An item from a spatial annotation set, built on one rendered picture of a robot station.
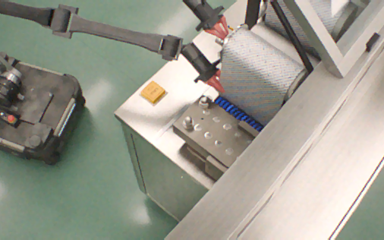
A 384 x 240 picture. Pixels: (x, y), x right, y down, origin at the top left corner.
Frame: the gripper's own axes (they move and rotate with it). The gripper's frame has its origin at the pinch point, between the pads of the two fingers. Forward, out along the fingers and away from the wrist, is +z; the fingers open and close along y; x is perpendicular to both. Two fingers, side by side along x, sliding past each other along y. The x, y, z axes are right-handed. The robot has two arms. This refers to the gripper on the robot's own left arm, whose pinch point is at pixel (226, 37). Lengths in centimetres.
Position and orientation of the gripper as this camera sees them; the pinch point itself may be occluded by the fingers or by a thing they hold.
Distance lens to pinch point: 147.9
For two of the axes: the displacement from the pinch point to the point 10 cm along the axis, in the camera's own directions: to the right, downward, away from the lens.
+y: -6.0, 7.3, -3.3
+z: 6.6, 6.8, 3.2
